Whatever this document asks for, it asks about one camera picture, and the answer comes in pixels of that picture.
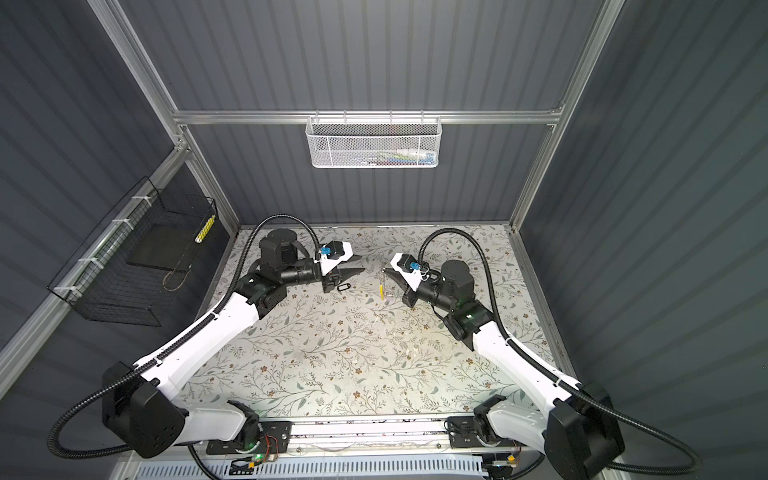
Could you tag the yellow marker in basket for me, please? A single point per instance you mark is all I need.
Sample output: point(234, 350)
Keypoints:
point(205, 229)

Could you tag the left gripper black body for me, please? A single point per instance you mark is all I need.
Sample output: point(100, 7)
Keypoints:
point(329, 282)

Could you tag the aluminium mounting rail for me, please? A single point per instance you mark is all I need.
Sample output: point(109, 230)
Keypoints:
point(372, 433)

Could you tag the items inside white basket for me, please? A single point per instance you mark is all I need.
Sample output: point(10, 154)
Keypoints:
point(401, 157)

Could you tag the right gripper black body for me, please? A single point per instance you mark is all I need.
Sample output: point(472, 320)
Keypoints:
point(425, 293)

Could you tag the white wire mesh basket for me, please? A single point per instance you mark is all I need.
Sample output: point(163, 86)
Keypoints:
point(338, 146)

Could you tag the black pad in basket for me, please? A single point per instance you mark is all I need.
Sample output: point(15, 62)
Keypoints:
point(167, 248)

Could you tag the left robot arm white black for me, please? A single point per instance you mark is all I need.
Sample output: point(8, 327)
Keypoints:
point(144, 412)

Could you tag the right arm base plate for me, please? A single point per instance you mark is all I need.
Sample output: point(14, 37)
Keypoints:
point(462, 433)

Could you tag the black wire basket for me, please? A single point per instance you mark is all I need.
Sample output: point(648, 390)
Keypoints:
point(100, 286)

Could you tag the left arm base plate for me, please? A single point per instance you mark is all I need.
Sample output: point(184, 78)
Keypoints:
point(266, 437)

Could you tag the aluminium frame crossbar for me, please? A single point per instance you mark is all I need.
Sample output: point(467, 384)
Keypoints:
point(297, 117)

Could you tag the white slotted cable duct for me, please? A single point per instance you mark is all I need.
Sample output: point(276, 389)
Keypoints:
point(429, 466)

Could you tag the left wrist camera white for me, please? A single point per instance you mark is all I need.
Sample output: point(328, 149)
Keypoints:
point(333, 254)

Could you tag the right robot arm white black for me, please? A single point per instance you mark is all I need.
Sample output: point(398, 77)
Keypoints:
point(578, 439)

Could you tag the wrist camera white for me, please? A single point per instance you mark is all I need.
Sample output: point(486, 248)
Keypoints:
point(410, 269)
point(333, 254)

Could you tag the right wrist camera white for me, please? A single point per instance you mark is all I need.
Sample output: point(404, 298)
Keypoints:
point(410, 269)

